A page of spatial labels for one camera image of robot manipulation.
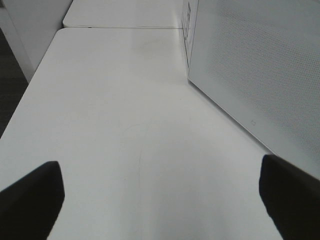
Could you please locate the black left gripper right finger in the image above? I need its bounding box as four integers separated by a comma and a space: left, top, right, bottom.
258, 154, 320, 240

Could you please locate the white microwave door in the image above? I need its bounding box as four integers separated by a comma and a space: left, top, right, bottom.
182, 0, 320, 178

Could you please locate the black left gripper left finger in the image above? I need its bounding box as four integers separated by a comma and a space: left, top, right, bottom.
0, 161, 65, 240

